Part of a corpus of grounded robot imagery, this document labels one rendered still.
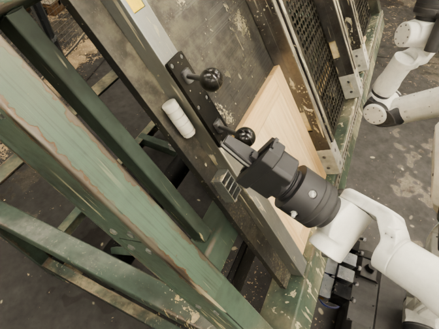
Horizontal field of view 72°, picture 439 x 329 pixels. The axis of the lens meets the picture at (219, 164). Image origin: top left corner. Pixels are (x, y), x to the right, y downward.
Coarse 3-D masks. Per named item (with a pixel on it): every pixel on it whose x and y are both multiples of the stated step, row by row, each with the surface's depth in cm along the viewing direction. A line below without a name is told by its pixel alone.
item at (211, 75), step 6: (186, 72) 54; (204, 72) 46; (210, 72) 45; (216, 72) 46; (186, 78) 55; (192, 78) 53; (198, 78) 50; (204, 78) 45; (210, 78) 45; (216, 78) 45; (222, 78) 46; (204, 84) 46; (210, 84) 46; (216, 84) 46; (222, 84) 47; (210, 90) 46; (216, 90) 47
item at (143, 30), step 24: (120, 0) 47; (144, 0) 50; (120, 24) 50; (144, 24) 50; (144, 48) 52; (168, 48) 54; (168, 72) 54; (168, 96) 58; (192, 120) 60; (240, 168) 69; (240, 192) 72; (264, 216) 76; (288, 240) 85; (288, 264) 89
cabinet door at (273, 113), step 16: (272, 80) 87; (256, 96) 83; (272, 96) 87; (288, 96) 95; (256, 112) 80; (272, 112) 87; (288, 112) 95; (256, 128) 79; (272, 128) 86; (288, 128) 94; (304, 128) 103; (256, 144) 79; (288, 144) 93; (304, 144) 102; (304, 160) 102; (288, 224) 90; (304, 240) 98
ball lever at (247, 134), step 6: (216, 120) 61; (216, 126) 61; (222, 126) 60; (228, 132) 58; (234, 132) 56; (240, 132) 52; (246, 132) 52; (252, 132) 52; (240, 138) 52; (246, 138) 52; (252, 138) 52; (246, 144) 52; (252, 144) 53
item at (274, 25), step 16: (256, 0) 80; (272, 0) 79; (256, 16) 83; (272, 16) 81; (288, 16) 85; (272, 32) 85; (288, 32) 87; (272, 48) 88; (288, 48) 86; (288, 64) 90; (304, 64) 92; (288, 80) 94; (304, 80) 92; (304, 96) 95; (304, 112) 100; (320, 112) 102; (320, 128) 102; (320, 144) 107; (336, 144) 111; (320, 160) 112; (336, 160) 110
